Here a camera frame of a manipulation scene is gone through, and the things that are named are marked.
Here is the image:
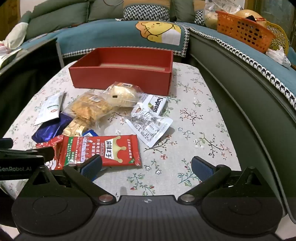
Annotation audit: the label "small red snack packet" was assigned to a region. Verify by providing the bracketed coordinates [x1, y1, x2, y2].
[35, 135, 64, 171]

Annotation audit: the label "yellow plastic basket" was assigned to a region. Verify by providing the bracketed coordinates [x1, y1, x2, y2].
[265, 21, 290, 56]

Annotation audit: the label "large red snack packet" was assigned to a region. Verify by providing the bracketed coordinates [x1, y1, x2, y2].
[59, 134, 142, 168]

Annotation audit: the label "white cloth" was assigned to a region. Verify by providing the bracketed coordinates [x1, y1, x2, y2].
[4, 22, 28, 49]

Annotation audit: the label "white box with green label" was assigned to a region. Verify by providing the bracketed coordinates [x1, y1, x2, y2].
[142, 94, 168, 115]

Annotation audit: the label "large green cushion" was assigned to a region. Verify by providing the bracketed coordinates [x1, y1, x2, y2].
[25, 0, 91, 40]

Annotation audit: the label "black glossy side table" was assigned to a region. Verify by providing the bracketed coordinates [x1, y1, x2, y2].
[0, 38, 65, 78]

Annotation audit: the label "round bun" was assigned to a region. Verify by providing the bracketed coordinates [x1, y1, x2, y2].
[102, 81, 145, 108]

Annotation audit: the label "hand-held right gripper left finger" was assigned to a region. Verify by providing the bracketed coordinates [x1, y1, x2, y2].
[23, 153, 116, 205]

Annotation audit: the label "gold foil packet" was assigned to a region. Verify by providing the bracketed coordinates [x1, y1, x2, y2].
[63, 118, 90, 138]

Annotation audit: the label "houndstooth cushion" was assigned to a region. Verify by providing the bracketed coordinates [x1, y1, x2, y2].
[122, 0, 172, 22]

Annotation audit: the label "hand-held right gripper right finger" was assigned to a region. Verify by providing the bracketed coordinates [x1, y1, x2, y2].
[178, 156, 272, 205]

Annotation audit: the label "crumpled white tissue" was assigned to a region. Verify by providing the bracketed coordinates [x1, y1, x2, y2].
[265, 46, 292, 69]

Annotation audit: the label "tan round loaf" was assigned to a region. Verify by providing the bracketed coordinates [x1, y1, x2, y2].
[235, 9, 266, 24]

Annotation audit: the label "crispy snack clear packet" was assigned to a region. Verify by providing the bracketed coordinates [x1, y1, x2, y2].
[62, 91, 116, 130]

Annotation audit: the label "teal bear sofa cover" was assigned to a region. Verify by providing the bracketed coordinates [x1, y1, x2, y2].
[20, 20, 296, 110]

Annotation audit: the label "orange plastic basket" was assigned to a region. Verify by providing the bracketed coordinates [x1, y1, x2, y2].
[216, 10, 277, 54]

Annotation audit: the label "dark blue foil packet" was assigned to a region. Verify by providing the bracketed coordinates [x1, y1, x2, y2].
[31, 113, 73, 143]

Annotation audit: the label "white tube-shaped packet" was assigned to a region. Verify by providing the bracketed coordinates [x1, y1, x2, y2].
[33, 91, 67, 126]

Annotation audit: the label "white paper booklet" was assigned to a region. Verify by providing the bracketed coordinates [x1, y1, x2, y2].
[0, 48, 23, 69]

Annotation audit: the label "white printed snack packet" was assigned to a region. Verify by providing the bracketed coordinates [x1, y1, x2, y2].
[125, 104, 174, 148]

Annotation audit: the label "small green cushion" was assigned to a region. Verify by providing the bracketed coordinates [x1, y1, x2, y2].
[87, 0, 126, 22]

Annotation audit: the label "clear bag with bread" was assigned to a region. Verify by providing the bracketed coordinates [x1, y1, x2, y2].
[203, 0, 242, 29]

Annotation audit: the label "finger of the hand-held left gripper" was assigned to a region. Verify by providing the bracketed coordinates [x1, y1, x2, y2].
[0, 138, 14, 150]
[0, 146, 55, 163]

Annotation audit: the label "red cardboard box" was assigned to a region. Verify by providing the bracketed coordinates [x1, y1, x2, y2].
[69, 47, 174, 96]

